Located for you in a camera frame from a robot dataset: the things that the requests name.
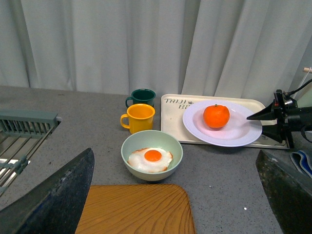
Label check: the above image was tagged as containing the orange mandarin fruit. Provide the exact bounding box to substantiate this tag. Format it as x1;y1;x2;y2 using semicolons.
203;104;230;128

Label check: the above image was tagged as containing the white round plate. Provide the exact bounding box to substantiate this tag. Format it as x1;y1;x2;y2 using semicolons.
182;99;262;147

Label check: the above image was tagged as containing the yellow enamel mug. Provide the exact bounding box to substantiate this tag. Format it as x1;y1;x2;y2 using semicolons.
120;103;156;134

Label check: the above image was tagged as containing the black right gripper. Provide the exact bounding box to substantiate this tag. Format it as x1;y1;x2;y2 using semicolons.
246;90;312;148

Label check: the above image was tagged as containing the dark green enamel mug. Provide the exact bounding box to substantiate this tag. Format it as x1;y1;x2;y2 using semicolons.
125;89;156;108

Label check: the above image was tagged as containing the wooden rack handle bar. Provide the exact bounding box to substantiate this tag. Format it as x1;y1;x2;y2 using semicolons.
303;67;312;73

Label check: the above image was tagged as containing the light green bowl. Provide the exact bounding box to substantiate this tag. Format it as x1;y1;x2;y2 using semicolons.
121;130;183;181

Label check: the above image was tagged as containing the fake fried egg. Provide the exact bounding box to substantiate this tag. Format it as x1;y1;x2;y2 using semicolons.
128;147;173;173

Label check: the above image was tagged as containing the beige bear serving tray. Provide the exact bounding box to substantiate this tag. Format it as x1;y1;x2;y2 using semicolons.
161;94;289;149

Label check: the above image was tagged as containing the metal dish drying rack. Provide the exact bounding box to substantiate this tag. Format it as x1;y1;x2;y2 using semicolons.
0;109;60;195

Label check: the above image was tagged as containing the grey blue folded cloth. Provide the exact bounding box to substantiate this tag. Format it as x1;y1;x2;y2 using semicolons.
290;150;312;178

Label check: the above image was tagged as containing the wooden cutting board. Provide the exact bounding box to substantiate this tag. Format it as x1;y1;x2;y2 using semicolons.
76;184;196;234

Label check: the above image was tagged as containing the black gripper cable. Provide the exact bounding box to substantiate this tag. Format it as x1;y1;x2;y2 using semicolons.
286;78;312;97

